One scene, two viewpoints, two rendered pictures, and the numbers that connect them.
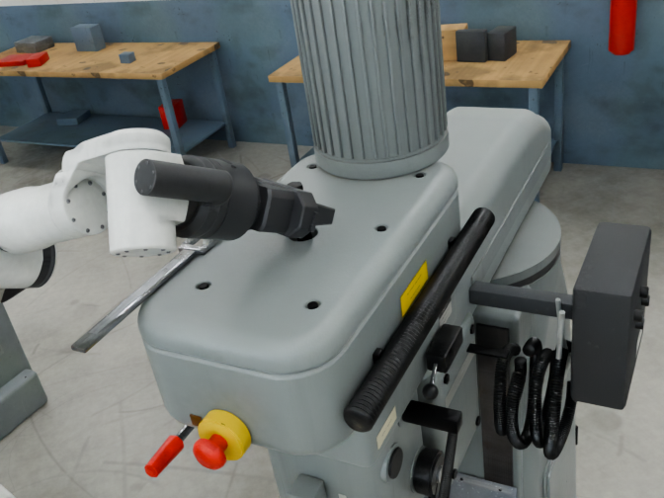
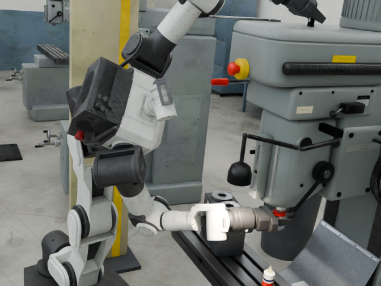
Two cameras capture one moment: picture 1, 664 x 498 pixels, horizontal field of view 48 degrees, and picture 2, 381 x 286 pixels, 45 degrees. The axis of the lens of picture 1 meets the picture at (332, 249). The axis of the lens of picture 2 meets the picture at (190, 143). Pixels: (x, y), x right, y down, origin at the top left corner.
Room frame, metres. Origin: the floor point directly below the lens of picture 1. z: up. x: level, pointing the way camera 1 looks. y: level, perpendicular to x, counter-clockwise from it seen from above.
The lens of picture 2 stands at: (-0.58, -0.42, 1.98)
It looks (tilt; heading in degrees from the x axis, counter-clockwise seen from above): 19 degrees down; 31
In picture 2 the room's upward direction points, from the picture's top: 5 degrees clockwise
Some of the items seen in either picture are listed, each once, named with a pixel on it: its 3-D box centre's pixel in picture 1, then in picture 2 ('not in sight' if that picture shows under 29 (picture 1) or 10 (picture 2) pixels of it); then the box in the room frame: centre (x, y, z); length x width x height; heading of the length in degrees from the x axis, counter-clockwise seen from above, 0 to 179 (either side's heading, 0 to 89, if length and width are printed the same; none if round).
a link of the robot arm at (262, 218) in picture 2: not in sight; (254, 219); (0.76, 0.09, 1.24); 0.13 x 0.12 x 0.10; 48
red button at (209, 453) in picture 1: (212, 450); (233, 68); (0.61, 0.16, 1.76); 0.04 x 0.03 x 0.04; 59
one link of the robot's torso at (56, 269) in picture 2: not in sight; (76, 268); (0.77, 0.94, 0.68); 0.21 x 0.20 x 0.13; 71
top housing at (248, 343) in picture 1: (318, 280); (309, 53); (0.84, 0.02, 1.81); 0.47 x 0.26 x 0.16; 149
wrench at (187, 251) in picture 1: (149, 287); (245, 18); (0.76, 0.22, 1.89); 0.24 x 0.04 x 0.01; 149
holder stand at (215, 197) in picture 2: not in sight; (223, 221); (1.03, 0.33, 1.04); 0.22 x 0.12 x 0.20; 47
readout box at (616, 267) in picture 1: (615, 313); not in sight; (0.91, -0.41, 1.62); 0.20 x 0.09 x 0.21; 149
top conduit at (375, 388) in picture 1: (429, 300); (347, 68); (0.78, -0.11, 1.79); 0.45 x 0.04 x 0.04; 149
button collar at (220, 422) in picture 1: (224, 435); (241, 68); (0.63, 0.15, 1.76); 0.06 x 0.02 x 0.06; 59
